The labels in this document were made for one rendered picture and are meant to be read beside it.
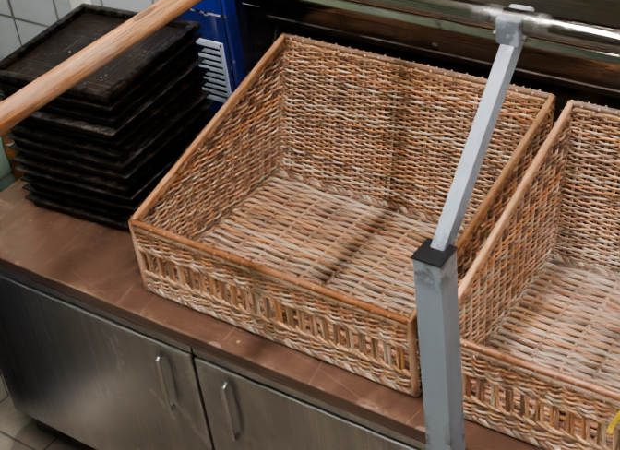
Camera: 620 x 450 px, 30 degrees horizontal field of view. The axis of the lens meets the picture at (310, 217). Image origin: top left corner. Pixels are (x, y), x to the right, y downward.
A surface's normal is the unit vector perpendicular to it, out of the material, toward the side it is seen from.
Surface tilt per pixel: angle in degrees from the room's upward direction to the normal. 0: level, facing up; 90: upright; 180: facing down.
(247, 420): 90
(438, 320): 90
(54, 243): 0
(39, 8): 90
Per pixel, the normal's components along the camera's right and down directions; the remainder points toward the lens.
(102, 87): -0.11, -0.80
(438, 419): -0.56, 0.54
